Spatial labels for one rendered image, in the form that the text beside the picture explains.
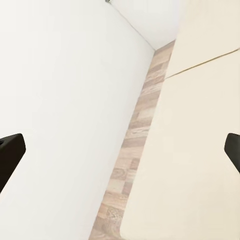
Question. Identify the bed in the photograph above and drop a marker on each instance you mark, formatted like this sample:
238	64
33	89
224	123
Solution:
186	187

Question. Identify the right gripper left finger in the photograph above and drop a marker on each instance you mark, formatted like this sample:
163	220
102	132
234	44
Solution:
12	149

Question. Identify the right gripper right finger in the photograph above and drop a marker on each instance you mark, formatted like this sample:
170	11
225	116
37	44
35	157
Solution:
232	149

